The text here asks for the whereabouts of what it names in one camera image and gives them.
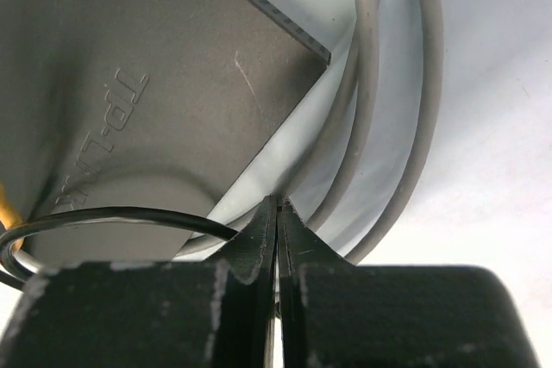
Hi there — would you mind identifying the grey ethernet cable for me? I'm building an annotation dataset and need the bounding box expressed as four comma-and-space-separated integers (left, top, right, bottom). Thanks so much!
180, 0, 445, 268

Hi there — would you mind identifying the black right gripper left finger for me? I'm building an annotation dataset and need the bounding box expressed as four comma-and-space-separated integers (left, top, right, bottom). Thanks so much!
1, 196, 276, 367

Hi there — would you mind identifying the black power cable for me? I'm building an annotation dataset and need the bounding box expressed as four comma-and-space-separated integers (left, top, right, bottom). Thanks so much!
0, 207, 241, 287

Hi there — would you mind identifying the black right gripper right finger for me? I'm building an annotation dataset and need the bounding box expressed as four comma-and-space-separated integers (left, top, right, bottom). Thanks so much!
276, 199, 538, 367

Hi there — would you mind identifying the yellow ethernet cable on switch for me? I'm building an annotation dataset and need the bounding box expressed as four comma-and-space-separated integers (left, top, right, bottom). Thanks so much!
0, 184, 22, 253

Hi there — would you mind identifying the black network switch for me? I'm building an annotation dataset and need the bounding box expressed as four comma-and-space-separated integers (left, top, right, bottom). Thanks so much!
0, 0, 332, 268

